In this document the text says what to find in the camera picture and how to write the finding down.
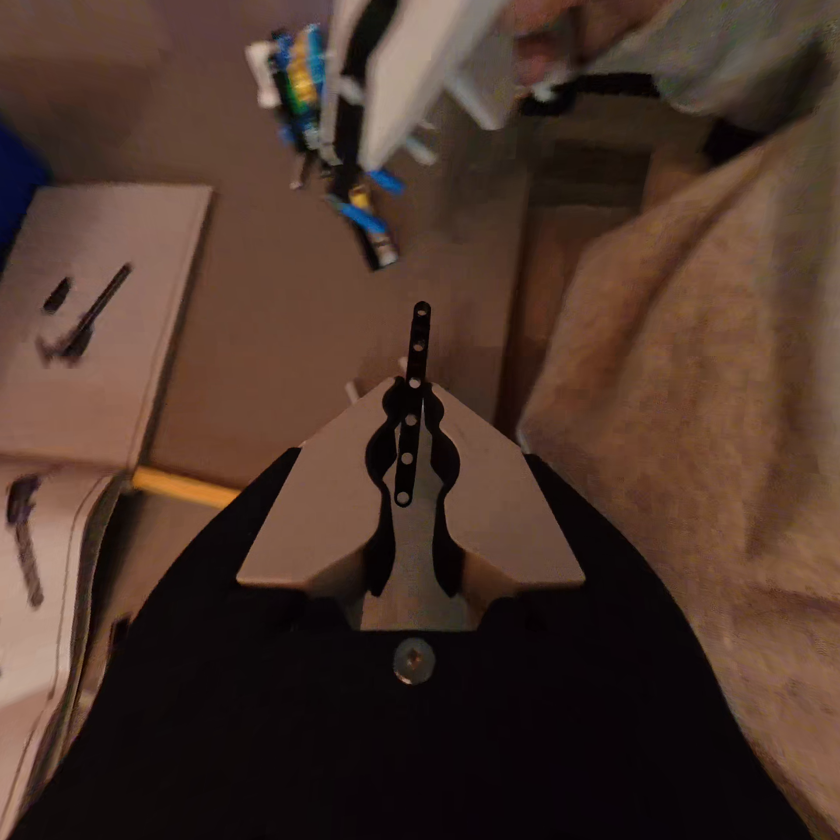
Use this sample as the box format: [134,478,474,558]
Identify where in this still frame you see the long yellow lego beam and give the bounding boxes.
[131,465,241,511]

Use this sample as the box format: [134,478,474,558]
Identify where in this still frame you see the person's right forearm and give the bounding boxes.
[571,0,840,132]

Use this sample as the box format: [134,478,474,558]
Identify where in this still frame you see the white and black lego piece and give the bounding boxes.
[344,356,411,404]

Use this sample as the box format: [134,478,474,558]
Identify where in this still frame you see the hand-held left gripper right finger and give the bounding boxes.
[422,382,588,627]

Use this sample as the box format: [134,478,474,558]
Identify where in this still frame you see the beige trouser legs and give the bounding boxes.
[518,98,840,840]

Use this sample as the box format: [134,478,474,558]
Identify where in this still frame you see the open instruction booklet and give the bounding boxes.
[0,462,129,840]

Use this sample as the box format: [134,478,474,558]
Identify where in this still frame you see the blue storage bin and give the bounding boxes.
[0,118,52,263]

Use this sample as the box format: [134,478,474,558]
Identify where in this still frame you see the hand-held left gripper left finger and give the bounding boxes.
[235,376,408,627]

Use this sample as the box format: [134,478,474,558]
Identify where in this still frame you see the black lego beam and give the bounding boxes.
[392,301,434,509]

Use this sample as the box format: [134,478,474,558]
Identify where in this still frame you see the person's right hand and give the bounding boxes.
[512,0,593,88]

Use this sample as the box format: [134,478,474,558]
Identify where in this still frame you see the colourful lego gear assembly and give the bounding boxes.
[246,23,434,273]

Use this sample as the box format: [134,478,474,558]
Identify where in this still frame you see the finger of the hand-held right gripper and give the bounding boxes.
[341,0,509,188]
[320,0,371,168]

